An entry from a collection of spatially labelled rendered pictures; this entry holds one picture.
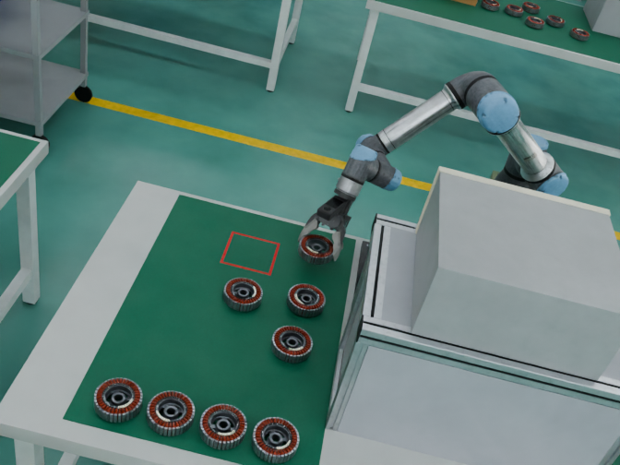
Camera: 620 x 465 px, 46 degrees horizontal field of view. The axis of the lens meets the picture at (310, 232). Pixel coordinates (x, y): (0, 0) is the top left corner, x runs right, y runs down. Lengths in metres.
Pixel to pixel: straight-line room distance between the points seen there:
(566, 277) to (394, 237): 0.47
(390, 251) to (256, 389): 0.49
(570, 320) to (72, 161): 2.84
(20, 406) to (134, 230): 0.70
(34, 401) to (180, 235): 0.72
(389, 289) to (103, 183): 2.28
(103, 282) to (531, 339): 1.17
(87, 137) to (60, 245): 0.89
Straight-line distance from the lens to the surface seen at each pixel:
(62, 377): 1.92
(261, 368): 1.97
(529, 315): 1.62
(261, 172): 3.98
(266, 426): 1.82
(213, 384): 1.92
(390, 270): 1.79
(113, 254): 2.24
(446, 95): 2.37
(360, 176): 2.22
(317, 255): 2.21
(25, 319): 3.09
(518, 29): 4.64
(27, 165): 2.58
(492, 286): 1.56
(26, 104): 4.00
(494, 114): 2.25
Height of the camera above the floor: 2.24
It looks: 38 degrees down
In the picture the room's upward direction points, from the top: 15 degrees clockwise
